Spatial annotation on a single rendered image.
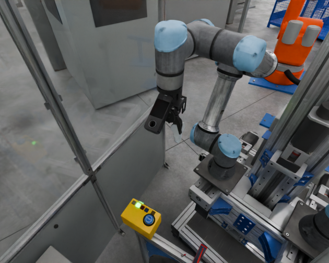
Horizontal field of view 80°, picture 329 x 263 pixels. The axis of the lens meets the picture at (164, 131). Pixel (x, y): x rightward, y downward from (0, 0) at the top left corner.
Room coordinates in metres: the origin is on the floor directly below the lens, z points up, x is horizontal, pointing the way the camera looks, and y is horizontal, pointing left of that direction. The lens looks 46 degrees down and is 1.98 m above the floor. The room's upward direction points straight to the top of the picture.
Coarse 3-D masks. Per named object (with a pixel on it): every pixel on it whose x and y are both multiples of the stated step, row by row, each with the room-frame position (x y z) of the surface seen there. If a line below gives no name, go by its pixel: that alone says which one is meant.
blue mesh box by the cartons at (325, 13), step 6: (318, 0) 5.47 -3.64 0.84; (324, 0) 5.37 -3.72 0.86; (318, 6) 5.43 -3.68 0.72; (324, 6) 5.31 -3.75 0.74; (312, 12) 5.48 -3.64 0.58; (318, 12) 5.38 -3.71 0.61; (324, 12) 5.26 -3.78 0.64; (318, 18) 5.32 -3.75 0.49; (324, 18) 5.21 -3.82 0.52; (324, 24) 5.15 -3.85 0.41; (324, 30) 5.09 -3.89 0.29; (324, 36) 5.04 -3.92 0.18
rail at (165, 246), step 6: (138, 234) 0.36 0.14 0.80; (156, 234) 0.34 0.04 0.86; (150, 240) 0.31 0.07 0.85; (156, 240) 0.31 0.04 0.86; (162, 240) 0.31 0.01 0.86; (156, 246) 0.30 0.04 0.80; (162, 246) 0.28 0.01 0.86; (168, 246) 0.28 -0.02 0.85; (174, 246) 0.28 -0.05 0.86; (168, 252) 0.26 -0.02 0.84; (174, 252) 0.25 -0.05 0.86; (180, 252) 0.25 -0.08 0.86; (174, 258) 0.24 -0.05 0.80; (180, 258) 0.23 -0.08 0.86; (186, 258) 0.23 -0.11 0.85; (192, 258) 0.23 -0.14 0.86
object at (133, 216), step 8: (136, 200) 0.42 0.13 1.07; (128, 208) 0.38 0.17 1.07; (136, 208) 0.38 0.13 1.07; (144, 208) 0.38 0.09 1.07; (128, 216) 0.35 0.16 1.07; (136, 216) 0.35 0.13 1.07; (144, 216) 0.35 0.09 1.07; (152, 216) 0.35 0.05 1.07; (160, 216) 0.35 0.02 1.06; (128, 224) 0.33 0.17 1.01; (136, 224) 0.31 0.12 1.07; (144, 224) 0.31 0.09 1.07; (152, 224) 0.31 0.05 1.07; (144, 232) 0.29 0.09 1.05; (152, 232) 0.29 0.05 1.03
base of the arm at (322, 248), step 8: (304, 216) 0.35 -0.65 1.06; (312, 216) 0.33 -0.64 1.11; (304, 224) 0.31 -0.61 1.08; (312, 224) 0.30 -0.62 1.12; (304, 232) 0.29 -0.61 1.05; (312, 232) 0.27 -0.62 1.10; (320, 232) 0.26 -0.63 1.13; (304, 240) 0.26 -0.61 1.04; (312, 240) 0.25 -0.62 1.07; (320, 240) 0.24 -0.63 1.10; (328, 240) 0.24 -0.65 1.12; (320, 248) 0.22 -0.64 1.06
